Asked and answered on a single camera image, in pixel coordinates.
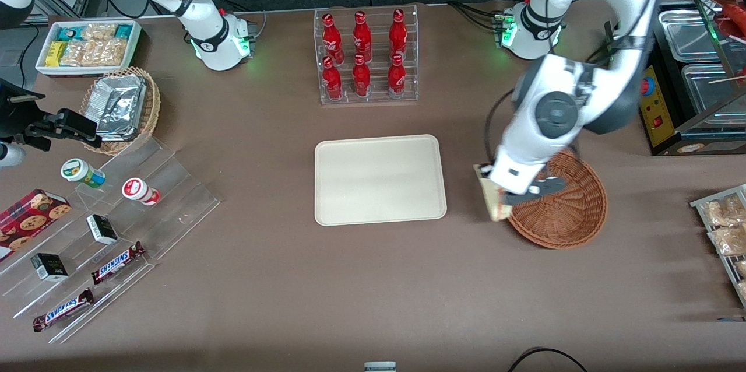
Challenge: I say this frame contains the red plaid cookie box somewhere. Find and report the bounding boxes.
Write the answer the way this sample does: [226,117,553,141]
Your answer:
[0,188,72,262]

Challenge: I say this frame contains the small black box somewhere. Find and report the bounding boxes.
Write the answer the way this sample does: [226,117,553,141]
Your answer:
[30,252,69,282]
[86,214,119,245]

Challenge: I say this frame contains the red lid white jar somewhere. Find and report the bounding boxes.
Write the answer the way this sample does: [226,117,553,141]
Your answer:
[122,177,161,206]

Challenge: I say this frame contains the cream plastic tray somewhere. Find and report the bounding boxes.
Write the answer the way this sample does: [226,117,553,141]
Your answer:
[314,134,448,227]

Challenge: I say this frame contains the green lid white jar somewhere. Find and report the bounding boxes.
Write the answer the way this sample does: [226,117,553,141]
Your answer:
[61,158,107,189]

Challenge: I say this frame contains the triangular sandwich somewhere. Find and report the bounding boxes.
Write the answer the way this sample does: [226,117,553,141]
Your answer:
[473,163,515,222]

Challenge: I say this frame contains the white snack bin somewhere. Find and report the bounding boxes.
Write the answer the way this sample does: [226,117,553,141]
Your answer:
[35,19,142,78]

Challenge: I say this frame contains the metal snack rack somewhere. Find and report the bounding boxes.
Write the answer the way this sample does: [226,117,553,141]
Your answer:
[691,184,746,308]

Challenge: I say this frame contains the light wicker basket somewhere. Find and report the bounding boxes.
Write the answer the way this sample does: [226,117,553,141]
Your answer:
[80,66,161,156]

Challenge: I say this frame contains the clear nut brittle bag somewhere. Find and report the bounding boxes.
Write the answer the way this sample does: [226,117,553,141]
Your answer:
[94,38,129,66]
[63,40,97,66]
[82,22,117,41]

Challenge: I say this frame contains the brown wicker basket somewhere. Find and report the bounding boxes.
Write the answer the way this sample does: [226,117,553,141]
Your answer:
[506,148,608,250]

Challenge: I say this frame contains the clear acrylic bottle rack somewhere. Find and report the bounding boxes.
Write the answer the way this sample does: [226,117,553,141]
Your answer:
[314,3,420,106]

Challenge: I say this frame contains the yellow snack packet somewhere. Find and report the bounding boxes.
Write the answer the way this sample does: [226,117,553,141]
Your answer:
[45,41,68,68]

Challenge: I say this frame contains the silver foil wrapped package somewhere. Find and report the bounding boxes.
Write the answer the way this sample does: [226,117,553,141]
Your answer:
[90,73,146,141]

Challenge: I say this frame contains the black floor cable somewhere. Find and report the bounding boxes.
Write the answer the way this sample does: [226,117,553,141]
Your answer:
[507,348,589,372]

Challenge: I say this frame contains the red cola bottle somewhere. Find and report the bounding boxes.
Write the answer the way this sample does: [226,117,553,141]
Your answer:
[322,56,343,101]
[352,54,371,97]
[353,10,372,62]
[388,54,407,99]
[389,8,407,59]
[322,13,344,65]

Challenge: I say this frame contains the stainless steel pan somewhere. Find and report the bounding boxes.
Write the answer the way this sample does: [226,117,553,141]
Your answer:
[681,63,746,123]
[659,8,722,64]

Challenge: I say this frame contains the clear acrylic stepped stand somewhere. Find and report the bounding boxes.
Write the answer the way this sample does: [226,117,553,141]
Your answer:
[0,138,221,345]

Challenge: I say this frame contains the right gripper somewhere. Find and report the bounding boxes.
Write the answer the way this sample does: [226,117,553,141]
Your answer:
[0,80,101,152]

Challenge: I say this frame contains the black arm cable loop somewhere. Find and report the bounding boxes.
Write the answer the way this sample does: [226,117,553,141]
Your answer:
[484,91,516,160]

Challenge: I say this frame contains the Snickers chocolate bar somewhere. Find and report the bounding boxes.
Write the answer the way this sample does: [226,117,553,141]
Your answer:
[32,289,95,333]
[90,241,146,285]

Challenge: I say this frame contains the black arm base cables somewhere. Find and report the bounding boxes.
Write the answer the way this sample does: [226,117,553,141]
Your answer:
[448,2,508,31]

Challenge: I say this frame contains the glass hot food case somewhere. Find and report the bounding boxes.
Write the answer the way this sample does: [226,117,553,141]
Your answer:
[638,0,746,157]

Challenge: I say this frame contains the clear bag of snacks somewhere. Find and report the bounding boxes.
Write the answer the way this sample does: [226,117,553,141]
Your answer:
[702,194,746,228]
[708,225,746,256]

